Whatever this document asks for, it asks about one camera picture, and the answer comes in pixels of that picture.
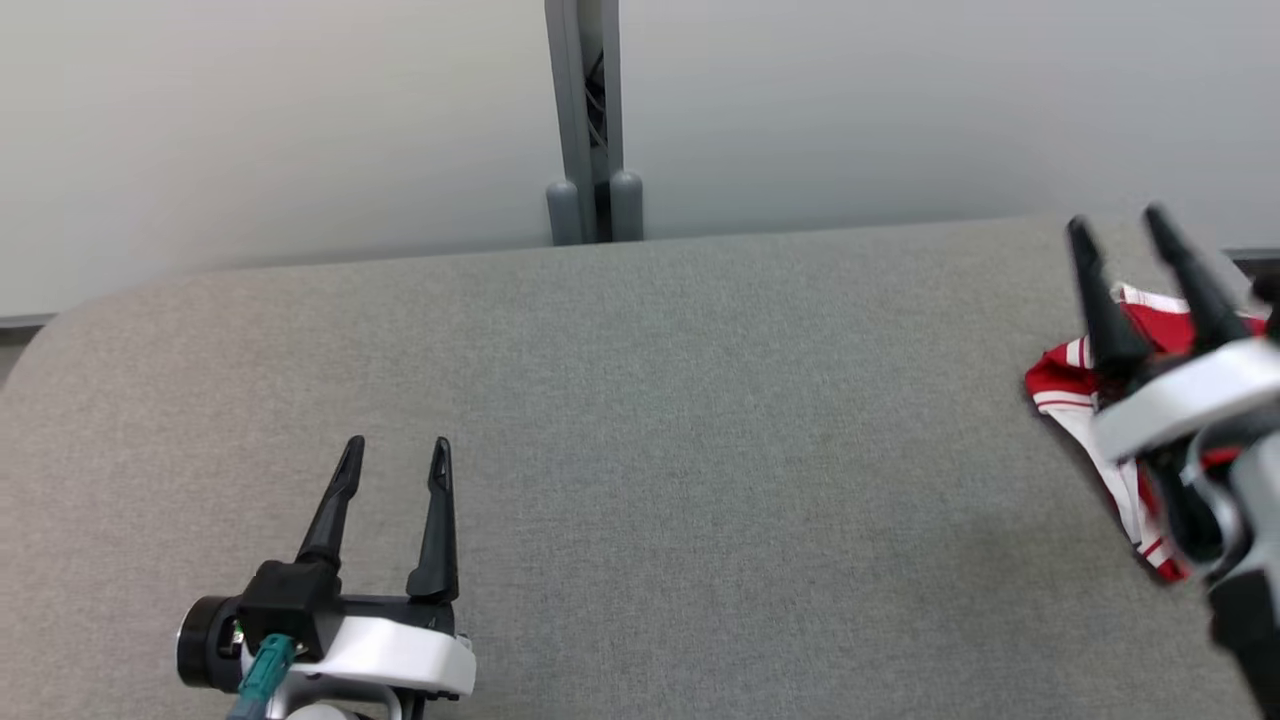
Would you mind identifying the grey metal partition post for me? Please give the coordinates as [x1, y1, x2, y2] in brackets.
[545, 0, 623, 246]

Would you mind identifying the grey rounded post foot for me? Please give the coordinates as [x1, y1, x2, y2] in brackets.
[545, 179, 582, 247]
[609, 169, 645, 243]

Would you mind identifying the teal cable connector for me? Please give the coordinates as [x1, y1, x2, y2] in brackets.
[227, 634, 299, 720]

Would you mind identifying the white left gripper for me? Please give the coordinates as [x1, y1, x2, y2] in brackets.
[245, 435, 477, 699]

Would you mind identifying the red white striped jersey top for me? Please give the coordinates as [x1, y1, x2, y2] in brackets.
[1024, 283, 1271, 584]

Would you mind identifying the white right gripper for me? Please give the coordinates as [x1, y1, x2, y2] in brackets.
[1065, 203, 1280, 464]

